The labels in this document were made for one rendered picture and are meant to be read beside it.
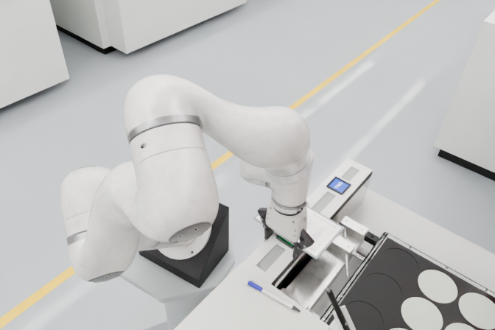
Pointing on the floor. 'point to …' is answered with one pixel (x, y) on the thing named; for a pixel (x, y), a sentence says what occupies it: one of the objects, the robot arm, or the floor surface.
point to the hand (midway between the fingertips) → (282, 243)
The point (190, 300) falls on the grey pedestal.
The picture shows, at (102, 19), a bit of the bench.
